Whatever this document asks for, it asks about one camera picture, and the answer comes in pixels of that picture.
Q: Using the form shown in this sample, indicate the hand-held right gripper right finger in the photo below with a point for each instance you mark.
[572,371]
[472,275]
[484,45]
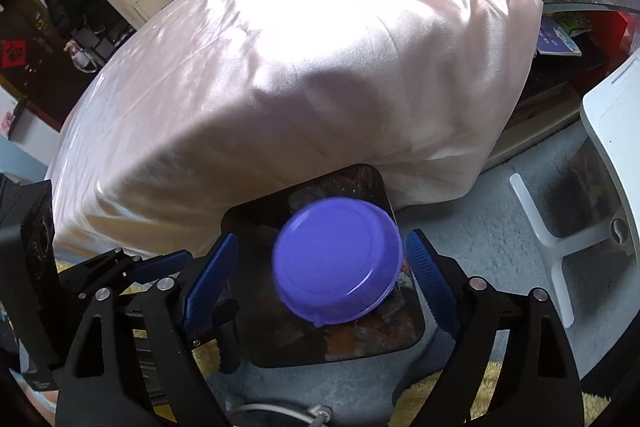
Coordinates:
[432,287]

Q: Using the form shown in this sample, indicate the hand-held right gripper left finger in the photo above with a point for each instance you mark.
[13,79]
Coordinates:
[210,282]

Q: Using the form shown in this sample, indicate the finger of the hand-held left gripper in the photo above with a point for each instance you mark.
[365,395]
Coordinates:
[160,266]
[229,332]

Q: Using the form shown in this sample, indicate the black trash bin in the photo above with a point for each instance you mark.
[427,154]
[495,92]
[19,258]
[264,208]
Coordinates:
[300,347]

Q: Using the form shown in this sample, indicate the purple plastic lid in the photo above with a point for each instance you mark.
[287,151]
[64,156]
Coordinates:
[335,262]

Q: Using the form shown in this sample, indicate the yellow fluffy blanket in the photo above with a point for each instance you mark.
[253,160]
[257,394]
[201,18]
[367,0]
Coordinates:
[420,402]

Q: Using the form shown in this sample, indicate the red door decoration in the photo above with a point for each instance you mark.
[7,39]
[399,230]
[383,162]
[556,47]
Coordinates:
[12,53]

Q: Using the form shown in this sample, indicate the small pink white toy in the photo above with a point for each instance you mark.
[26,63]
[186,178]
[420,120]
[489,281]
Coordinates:
[80,56]

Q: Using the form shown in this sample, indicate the glass top table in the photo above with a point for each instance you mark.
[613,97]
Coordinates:
[550,107]

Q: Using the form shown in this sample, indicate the dark brown door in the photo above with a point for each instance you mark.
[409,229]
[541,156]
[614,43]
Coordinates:
[30,22]

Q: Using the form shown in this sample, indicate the pink satin tablecloth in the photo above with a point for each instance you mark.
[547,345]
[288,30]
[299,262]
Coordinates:
[300,57]

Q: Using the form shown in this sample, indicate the white plastic stool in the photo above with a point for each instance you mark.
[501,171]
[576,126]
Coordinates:
[615,117]

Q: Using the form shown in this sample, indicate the blue booklet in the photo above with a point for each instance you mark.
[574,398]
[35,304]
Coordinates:
[557,39]

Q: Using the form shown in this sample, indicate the green packet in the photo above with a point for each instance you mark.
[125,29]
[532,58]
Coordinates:
[577,24]

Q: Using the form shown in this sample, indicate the red box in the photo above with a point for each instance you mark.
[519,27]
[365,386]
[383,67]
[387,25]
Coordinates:
[617,32]

